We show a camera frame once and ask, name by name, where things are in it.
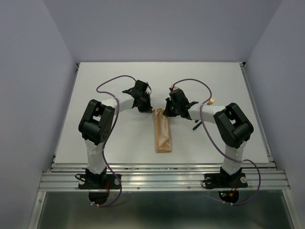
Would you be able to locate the peach cloth napkin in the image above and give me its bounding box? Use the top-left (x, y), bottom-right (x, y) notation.
top-left (153, 108), bottom-right (172, 153)

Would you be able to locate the gold fork black handle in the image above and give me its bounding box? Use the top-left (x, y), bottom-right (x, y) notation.
top-left (206, 98), bottom-right (214, 106)

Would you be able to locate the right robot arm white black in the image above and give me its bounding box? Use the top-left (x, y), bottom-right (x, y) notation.
top-left (164, 88), bottom-right (254, 186)

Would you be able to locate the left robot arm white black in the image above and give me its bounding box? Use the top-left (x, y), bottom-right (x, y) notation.
top-left (77, 80), bottom-right (153, 188)

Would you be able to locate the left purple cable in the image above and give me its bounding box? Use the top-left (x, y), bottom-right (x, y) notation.
top-left (90, 75), bottom-right (139, 208)

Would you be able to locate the purple cable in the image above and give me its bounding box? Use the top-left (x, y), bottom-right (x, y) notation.
top-left (90, 75), bottom-right (139, 208)
top-left (169, 79), bottom-right (261, 207)

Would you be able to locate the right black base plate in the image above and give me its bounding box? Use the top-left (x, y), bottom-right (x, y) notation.
top-left (201, 173), bottom-right (248, 190)

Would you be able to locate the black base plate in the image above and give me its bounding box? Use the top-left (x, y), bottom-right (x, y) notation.
top-left (76, 174), bottom-right (121, 190)
top-left (201, 173), bottom-right (248, 190)

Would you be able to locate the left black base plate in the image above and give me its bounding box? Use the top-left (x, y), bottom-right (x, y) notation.
top-left (76, 174), bottom-right (121, 190)

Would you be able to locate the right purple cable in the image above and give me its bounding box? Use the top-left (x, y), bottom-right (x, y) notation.
top-left (169, 79), bottom-right (261, 207)

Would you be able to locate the aluminium rail frame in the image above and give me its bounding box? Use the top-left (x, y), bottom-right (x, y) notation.
top-left (30, 62), bottom-right (301, 229)

